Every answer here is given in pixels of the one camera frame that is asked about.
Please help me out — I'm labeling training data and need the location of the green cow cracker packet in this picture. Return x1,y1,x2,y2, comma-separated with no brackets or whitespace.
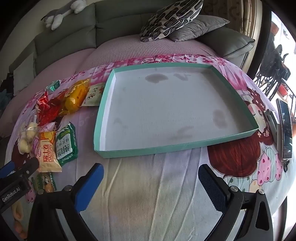
31,172,57,193

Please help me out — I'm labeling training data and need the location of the clear steamed cake packet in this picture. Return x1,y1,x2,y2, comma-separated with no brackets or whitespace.
17,115,56,155

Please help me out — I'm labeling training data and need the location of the orange swiss roll packet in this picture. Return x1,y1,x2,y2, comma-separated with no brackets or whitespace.
36,131,62,173

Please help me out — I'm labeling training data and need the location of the green biscuit packet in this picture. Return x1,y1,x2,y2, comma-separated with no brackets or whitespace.
56,122,78,167

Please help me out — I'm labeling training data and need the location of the red snack bag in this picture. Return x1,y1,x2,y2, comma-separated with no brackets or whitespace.
36,90,66,126

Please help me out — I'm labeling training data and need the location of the yellow cake clear packet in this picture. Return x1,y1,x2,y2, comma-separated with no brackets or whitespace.
58,79,90,116

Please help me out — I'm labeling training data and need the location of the cream peach cake packet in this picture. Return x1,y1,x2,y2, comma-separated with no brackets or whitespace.
82,82,105,106

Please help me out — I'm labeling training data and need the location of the teal black clothes pile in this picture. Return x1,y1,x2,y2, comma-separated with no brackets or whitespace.
0,73,14,111

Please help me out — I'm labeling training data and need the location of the light grey cushion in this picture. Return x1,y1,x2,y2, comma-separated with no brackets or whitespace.
13,53,36,96

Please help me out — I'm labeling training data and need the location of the teal foil candy packet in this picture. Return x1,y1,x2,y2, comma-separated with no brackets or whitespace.
46,80,61,93

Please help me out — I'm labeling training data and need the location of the grey phone stand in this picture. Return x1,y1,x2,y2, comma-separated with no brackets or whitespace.
264,109,291,173

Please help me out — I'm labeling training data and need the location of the pink sofa seat cover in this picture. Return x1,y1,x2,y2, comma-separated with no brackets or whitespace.
1,35,217,138

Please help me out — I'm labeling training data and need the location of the teal shallow cardboard tray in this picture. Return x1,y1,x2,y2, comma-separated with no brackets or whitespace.
93,63,258,158

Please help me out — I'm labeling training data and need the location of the grey white plush cat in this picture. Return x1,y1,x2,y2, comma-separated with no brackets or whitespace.
41,0,87,31

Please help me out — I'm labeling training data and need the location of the black drying rack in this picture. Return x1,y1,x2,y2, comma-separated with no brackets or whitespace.
254,33,295,110

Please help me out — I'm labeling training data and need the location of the grey green sofa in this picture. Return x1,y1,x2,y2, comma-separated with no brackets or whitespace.
9,0,256,77

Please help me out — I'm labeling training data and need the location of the grey pillow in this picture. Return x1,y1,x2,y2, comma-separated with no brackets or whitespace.
168,15,230,42

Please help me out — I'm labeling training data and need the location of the black white patterned pillow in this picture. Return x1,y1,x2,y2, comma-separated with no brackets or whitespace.
140,0,204,42

